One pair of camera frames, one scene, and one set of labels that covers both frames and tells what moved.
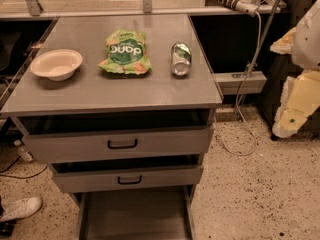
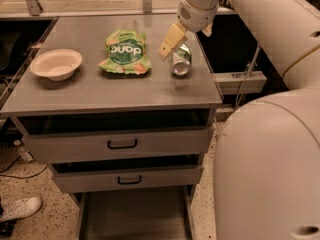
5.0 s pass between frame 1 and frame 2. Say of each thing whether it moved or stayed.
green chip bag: stayed
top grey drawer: stayed
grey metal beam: stayed
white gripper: moved
